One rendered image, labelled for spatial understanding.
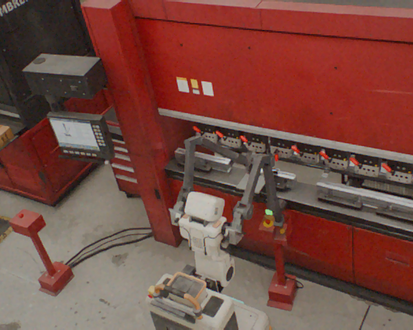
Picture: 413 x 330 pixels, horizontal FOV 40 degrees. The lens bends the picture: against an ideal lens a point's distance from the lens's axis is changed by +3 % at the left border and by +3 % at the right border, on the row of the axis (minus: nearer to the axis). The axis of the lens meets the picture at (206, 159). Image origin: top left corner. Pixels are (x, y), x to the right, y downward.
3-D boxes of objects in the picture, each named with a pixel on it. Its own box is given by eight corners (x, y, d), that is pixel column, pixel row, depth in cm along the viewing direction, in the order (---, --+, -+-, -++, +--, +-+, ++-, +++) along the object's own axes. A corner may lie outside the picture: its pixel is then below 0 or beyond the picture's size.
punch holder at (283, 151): (270, 155, 403) (268, 136, 393) (275, 148, 408) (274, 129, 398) (290, 159, 396) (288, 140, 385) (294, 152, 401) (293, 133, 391)
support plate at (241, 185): (236, 188, 408) (235, 187, 407) (251, 166, 425) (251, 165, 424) (258, 194, 399) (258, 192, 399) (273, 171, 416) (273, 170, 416)
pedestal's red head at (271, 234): (260, 240, 409) (257, 223, 398) (266, 225, 420) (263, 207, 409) (287, 245, 401) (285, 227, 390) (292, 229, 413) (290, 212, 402)
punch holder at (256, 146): (246, 149, 412) (244, 131, 402) (251, 142, 417) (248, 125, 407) (264, 153, 405) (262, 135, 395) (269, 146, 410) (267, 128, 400)
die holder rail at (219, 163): (176, 160, 464) (174, 151, 459) (179, 156, 468) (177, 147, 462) (228, 172, 441) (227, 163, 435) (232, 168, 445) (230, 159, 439)
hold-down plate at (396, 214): (375, 214, 383) (375, 211, 381) (378, 209, 386) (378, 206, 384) (423, 226, 369) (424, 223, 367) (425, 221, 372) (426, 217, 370)
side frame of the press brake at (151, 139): (154, 240, 518) (79, 5, 377) (199, 183, 572) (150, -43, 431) (177, 248, 506) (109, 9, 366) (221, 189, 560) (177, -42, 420)
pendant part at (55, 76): (60, 164, 446) (20, 70, 394) (76, 146, 464) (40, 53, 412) (116, 172, 427) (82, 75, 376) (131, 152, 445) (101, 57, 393)
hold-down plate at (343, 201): (317, 200, 402) (317, 197, 400) (320, 195, 405) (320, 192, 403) (360, 210, 388) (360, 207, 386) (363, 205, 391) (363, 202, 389)
